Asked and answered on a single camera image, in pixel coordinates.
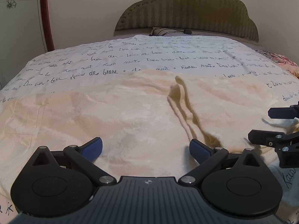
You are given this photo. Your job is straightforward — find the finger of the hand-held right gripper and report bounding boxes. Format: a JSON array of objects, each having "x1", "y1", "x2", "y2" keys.
[
  {"x1": 248, "y1": 129, "x2": 299, "y2": 149},
  {"x1": 268, "y1": 104, "x2": 299, "y2": 120}
]

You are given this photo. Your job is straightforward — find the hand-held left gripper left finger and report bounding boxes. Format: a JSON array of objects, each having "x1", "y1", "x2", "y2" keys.
[{"x1": 30, "y1": 136, "x2": 117, "y2": 187}]

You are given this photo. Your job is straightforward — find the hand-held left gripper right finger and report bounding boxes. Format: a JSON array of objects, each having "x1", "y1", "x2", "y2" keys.
[{"x1": 178, "y1": 139, "x2": 267, "y2": 187}]

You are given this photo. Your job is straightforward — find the cream fleece pants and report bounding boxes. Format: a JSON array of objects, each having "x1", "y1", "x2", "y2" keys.
[{"x1": 0, "y1": 69, "x2": 299, "y2": 204}]

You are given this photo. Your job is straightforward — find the patterned blanket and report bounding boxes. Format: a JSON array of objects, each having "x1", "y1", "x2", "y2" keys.
[{"x1": 254, "y1": 49, "x2": 299, "y2": 79}]

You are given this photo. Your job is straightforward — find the white script-print quilt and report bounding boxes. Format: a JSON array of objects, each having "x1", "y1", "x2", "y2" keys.
[{"x1": 0, "y1": 34, "x2": 299, "y2": 224}]

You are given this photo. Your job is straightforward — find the striped pillow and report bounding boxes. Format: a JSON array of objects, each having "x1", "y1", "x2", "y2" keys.
[{"x1": 149, "y1": 26, "x2": 257, "y2": 44}]

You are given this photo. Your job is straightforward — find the green padded headboard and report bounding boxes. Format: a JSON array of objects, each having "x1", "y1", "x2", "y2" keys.
[{"x1": 114, "y1": 0, "x2": 260, "y2": 45}]

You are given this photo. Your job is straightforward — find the flower-print frosted sliding door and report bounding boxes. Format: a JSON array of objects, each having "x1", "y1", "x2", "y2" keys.
[{"x1": 0, "y1": 0, "x2": 47, "y2": 83}]

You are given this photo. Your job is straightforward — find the black charger cable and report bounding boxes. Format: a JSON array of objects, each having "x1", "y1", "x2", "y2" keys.
[{"x1": 164, "y1": 29, "x2": 192, "y2": 35}]

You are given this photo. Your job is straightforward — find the brown wooden door frame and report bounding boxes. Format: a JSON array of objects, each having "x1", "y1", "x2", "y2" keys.
[{"x1": 39, "y1": 0, "x2": 56, "y2": 52}]

